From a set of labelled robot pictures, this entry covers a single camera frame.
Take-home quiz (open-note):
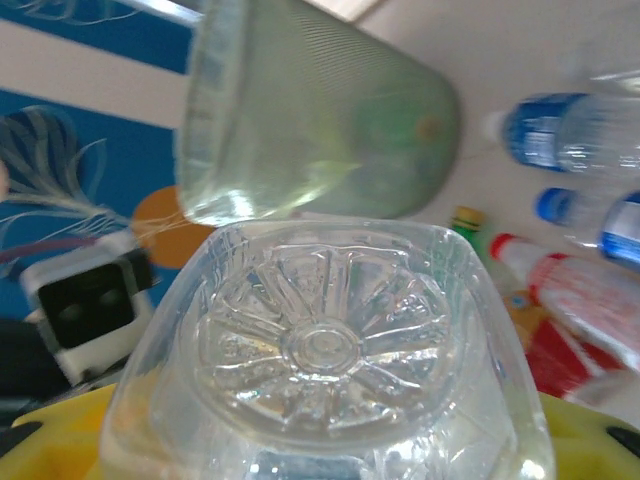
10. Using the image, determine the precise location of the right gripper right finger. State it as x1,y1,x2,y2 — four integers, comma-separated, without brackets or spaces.
537,393,640,480

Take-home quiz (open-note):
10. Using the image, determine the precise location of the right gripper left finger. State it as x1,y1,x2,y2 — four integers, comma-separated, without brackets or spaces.
0,387,124,480

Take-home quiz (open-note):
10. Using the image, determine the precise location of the red gold label bottle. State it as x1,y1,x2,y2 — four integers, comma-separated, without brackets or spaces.
492,259,631,401

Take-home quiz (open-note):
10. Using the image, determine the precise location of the clear red-print bottle red cap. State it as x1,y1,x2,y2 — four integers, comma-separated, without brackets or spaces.
488,232,640,361

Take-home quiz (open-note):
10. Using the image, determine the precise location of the blue-label bottle blue cap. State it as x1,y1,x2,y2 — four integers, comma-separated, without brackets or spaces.
534,187,640,261

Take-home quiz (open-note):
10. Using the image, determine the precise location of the clear square-base bottle green label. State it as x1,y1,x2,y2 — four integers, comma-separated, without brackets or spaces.
99,219,556,480

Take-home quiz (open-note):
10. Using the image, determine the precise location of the blue-capped bottle blue label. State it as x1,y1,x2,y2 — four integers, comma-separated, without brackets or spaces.
482,92,640,174

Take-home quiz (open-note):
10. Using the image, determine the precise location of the green mesh waste bin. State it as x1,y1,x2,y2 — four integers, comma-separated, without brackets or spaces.
174,0,461,226

